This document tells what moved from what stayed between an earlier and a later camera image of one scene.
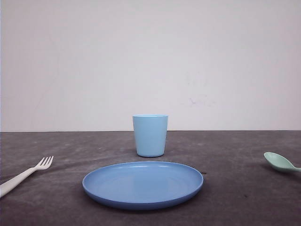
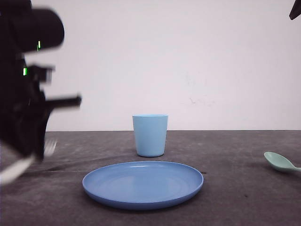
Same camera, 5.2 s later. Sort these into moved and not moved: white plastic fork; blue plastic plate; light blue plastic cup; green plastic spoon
Moved: white plastic fork
Not moved: blue plastic plate; light blue plastic cup; green plastic spoon
